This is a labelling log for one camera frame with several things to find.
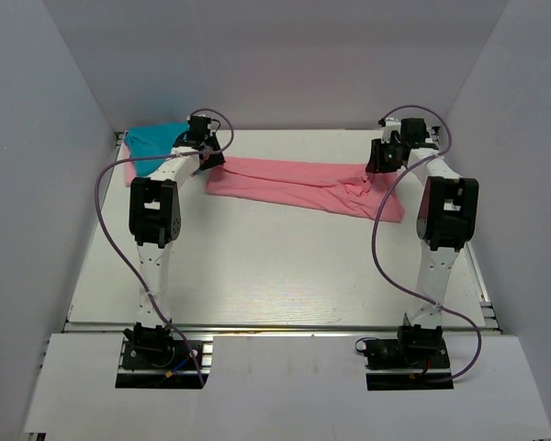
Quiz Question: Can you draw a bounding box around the pink t shirt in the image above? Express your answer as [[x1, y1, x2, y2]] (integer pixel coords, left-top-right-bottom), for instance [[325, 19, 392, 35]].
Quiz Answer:
[[206, 157, 398, 220], [122, 161, 150, 187]]

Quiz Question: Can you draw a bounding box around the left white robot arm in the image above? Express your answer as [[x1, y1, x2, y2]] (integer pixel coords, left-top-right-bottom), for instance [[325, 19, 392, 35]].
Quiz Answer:
[[129, 112, 225, 328]]

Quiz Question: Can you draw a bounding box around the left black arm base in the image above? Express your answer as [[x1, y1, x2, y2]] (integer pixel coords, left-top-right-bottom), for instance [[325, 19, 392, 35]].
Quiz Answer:
[[115, 323, 212, 390]]

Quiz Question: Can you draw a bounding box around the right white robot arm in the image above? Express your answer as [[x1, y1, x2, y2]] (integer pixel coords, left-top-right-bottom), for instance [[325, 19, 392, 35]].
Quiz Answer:
[[365, 118, 479, 330]]

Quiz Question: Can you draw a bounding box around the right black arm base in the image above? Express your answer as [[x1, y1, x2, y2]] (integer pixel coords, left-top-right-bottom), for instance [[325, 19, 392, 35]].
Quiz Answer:
[[354, 325, 454, 391]]

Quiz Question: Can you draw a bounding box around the folded teal t shirt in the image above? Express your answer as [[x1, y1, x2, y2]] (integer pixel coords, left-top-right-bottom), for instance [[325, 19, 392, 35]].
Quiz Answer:
[[121, 122, 187, 176]]

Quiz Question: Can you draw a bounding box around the folded pink t shirt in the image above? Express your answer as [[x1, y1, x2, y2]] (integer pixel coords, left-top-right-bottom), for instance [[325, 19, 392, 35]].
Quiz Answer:
[[122, 161, 150, 187]]

